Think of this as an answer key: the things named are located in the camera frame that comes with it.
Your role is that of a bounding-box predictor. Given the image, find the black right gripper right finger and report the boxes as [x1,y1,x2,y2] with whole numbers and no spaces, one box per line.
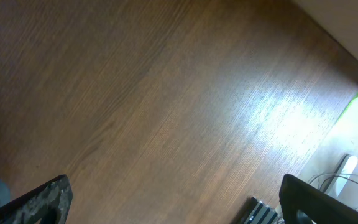
[279,174,358,224]

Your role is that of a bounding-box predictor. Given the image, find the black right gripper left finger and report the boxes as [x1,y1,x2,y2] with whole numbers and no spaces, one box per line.
[0,175,73,224]

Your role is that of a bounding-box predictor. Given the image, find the white power strip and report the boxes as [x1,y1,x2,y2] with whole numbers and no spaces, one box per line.
[319,154,358,198]

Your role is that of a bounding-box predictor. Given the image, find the aluminium frame rail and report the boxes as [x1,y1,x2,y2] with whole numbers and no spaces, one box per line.
[232,197,280,224]

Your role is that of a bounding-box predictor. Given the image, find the thin grey floor cables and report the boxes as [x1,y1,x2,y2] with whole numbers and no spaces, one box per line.
[308,172,358,211]

